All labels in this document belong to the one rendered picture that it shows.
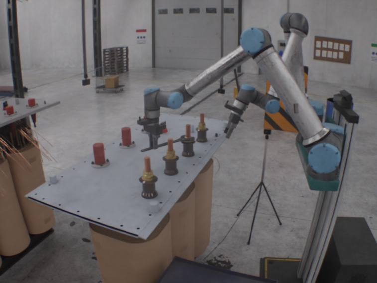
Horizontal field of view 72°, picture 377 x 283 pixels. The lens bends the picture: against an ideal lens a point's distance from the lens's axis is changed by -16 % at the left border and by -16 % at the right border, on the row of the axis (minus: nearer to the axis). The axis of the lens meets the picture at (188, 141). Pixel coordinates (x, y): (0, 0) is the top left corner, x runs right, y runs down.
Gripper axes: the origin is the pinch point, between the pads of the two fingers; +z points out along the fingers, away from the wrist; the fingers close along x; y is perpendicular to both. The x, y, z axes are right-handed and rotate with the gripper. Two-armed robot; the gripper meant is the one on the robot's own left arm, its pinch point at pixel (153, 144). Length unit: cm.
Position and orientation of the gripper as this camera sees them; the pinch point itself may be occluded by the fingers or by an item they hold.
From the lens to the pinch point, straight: 180.9
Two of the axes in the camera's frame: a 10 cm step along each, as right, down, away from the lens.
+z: 0.0, 9.3, 3.6
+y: 7.7, -2.3, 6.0
